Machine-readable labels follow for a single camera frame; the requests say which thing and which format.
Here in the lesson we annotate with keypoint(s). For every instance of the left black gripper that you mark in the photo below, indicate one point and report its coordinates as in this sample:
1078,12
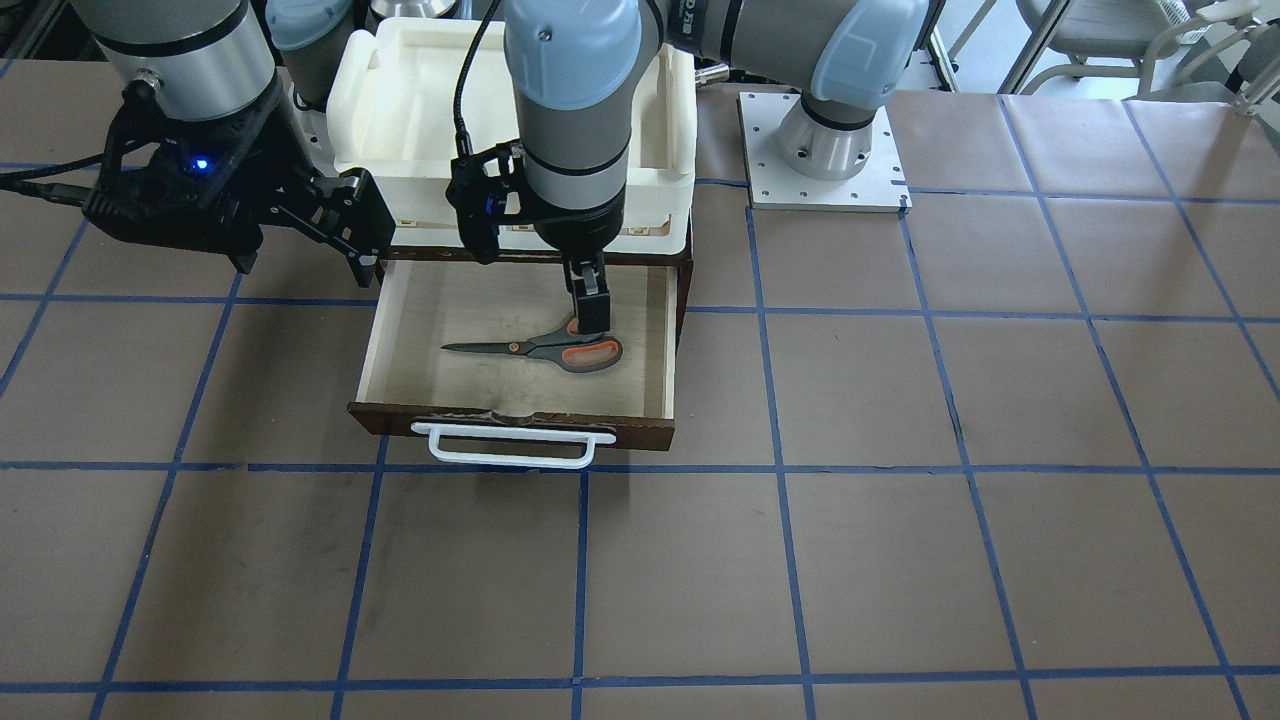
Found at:
583,232

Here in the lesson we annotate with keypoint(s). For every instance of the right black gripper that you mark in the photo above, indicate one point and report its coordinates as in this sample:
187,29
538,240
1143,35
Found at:
258,158

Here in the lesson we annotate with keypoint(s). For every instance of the grey orange scissors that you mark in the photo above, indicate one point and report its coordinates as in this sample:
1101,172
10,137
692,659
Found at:
566,347

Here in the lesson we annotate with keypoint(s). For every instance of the wooden drawer with white handle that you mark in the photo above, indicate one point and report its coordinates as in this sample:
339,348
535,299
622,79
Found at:
415,383

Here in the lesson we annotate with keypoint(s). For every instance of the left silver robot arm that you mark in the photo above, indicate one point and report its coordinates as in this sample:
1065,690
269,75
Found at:
575,67

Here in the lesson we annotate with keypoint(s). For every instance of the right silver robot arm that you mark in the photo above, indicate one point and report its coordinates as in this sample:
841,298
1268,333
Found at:
214,57

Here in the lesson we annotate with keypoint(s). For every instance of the dark brown drawer cabinet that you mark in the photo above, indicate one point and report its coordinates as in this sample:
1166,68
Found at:
685,270

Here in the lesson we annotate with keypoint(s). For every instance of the brown paper table cover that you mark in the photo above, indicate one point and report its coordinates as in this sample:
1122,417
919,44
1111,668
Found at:
1012,455

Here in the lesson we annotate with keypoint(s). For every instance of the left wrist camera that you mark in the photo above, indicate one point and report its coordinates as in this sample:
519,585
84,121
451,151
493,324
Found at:
486,192

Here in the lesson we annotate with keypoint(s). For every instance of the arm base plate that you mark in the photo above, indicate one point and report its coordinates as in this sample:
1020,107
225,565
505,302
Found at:
797,164

